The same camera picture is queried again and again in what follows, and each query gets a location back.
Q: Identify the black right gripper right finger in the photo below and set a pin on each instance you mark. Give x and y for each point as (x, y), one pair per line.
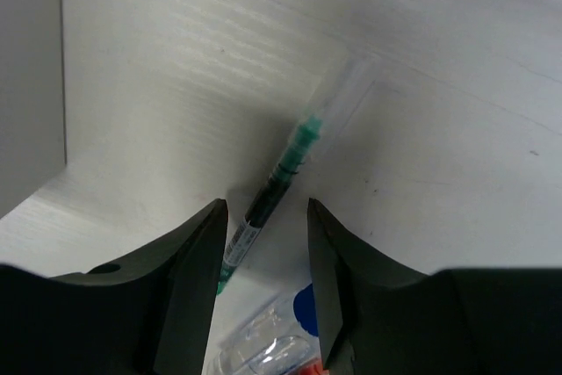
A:
(377, 316)

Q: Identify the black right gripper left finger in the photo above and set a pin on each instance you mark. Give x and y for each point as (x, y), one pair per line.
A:
(147, 312)

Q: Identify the red orange pen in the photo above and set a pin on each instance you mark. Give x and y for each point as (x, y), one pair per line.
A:
(315, 368)

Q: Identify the clear spray bottle blue cap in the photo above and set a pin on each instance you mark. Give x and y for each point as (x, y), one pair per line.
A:
(281, 338)

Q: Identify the green pen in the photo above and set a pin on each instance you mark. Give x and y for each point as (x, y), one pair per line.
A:
(269, 196)

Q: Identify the white slotted organizer box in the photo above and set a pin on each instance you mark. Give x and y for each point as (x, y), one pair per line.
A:
(33, 139)

